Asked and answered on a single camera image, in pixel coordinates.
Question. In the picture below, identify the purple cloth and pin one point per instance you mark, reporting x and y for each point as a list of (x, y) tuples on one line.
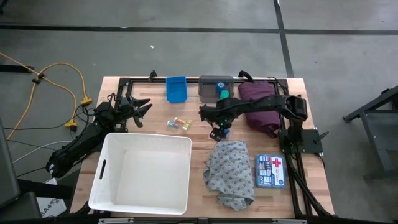
[(261, 121)]

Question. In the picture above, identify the grey patterned cloth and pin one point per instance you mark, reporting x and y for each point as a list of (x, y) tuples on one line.
[(230, 174)]

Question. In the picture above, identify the blue first aid kit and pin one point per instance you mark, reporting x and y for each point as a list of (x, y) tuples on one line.
[(270, 171)]

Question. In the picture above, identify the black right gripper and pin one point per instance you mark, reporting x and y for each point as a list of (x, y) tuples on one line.
[(216, 115)]

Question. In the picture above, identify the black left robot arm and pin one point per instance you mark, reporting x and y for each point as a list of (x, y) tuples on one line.
[(81, 143)]

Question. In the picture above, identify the black frame clamp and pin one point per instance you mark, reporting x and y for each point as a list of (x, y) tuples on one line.
[(245, 74), (152, 75)]

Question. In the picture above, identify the white printed box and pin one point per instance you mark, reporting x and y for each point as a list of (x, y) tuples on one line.
[(53, 205)]

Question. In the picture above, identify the pill bottle with white tablets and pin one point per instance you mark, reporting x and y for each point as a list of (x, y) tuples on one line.
[(187, 125)]

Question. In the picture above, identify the teal bandage roll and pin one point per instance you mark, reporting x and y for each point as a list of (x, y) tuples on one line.
[(224, 95)]

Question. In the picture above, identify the black computer monitor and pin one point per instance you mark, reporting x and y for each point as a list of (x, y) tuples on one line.
[(7, 168)]

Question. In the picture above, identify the pill bottle with red capsules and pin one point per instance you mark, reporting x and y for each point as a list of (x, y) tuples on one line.
[(179, 120)]

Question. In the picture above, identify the dark blue bandage roll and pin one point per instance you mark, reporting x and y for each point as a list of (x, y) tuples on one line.
[(226, 133)]

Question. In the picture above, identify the small vial with pink pills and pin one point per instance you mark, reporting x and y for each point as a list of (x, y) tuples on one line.
[(173, 125)]

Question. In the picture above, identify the white woven-pattern plastic basket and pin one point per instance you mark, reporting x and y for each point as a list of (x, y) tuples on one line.
[(140, 174)]

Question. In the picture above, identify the black metal cart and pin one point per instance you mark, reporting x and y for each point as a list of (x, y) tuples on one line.
[(373, 124)]

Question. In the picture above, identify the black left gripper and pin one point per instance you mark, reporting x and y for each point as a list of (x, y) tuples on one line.
[(129, 109)]

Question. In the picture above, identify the small blue slotted basket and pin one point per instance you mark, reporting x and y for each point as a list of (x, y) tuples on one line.
[(176, 89)]

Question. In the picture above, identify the grey translucent plastic bin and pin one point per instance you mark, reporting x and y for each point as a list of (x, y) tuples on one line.
[(208, 90)]

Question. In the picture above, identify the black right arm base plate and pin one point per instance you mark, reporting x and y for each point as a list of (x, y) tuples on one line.
[(311, 140)]

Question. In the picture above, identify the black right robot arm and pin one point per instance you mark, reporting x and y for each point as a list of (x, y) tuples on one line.
[(264, 104)]

